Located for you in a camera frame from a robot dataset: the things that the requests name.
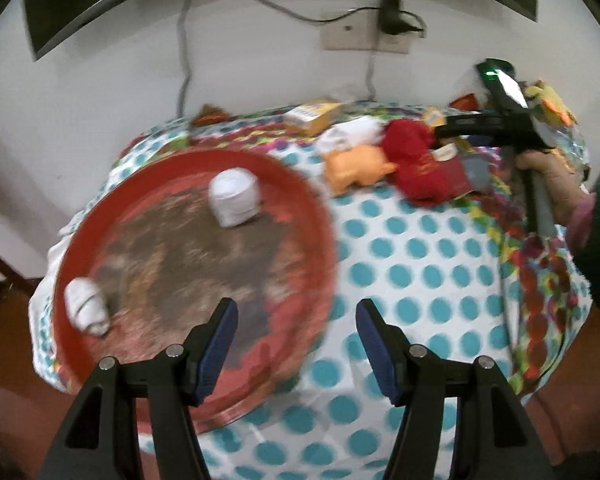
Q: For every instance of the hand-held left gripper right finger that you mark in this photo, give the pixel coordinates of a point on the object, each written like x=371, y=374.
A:
x=375, y=342

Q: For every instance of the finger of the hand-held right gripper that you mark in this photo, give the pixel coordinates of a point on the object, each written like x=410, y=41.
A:
x=470, y=126

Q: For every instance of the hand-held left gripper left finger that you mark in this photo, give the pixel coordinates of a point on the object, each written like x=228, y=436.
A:
x=219, y=340

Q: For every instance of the blue grey sock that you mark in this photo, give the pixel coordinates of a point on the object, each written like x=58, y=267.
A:
x=476, y=172

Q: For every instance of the dark red box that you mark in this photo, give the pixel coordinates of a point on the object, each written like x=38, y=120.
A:
x=455, y=175

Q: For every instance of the red sock with gold print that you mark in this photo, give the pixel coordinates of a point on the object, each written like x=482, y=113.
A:
x=422, y=180

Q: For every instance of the round red tray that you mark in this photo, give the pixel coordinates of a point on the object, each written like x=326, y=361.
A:
x=180, y=260

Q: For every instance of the person's right hand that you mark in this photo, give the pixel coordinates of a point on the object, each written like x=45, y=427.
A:
x=562, y=185

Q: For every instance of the red packet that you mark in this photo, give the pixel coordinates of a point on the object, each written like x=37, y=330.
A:
x=464, y=103

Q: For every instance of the yellow orange cloth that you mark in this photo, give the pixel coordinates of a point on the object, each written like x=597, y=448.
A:
x=552, y=100

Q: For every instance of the polka dot tablecloth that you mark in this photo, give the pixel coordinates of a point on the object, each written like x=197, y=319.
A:
x=420, y=270

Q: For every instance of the loose white sock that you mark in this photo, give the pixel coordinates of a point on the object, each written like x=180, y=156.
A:
x=352, y=132

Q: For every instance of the orange sock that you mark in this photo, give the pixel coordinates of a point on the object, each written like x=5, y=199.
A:
x=357, y=167

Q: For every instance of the black power adapter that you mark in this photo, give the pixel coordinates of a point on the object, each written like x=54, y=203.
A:
x=392, y=15

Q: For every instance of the white rolled sock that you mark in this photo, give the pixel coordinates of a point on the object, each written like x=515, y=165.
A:
x=86, y=305
x=232, y=200

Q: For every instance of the small yellow white box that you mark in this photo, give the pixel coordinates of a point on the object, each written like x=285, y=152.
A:
x=312, y=116

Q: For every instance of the small brown ornament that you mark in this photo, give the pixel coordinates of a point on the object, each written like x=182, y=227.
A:
x=211, y=114

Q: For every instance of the wall socket plate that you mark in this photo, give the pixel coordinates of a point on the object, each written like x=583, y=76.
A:
x=365, y=35

